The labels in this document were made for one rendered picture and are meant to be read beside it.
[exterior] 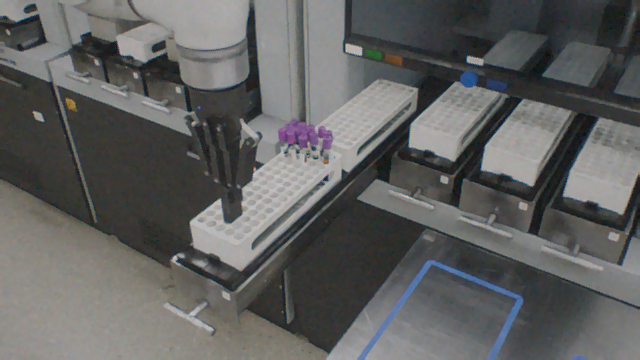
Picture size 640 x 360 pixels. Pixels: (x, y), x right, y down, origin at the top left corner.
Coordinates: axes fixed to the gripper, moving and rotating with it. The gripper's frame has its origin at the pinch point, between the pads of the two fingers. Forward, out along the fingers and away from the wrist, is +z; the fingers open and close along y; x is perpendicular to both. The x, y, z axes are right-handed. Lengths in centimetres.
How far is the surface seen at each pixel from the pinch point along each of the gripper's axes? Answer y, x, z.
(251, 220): -2.8, -1.0, 3.5
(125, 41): 72, -41, 4
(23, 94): 125, -37, 32
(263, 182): 2.4, -10.7, 4.1
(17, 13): 121, -42, 6
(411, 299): -29.5, -3.7, 8.0
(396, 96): -2, -52, 4
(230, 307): -5.4, 8.3, 13.0
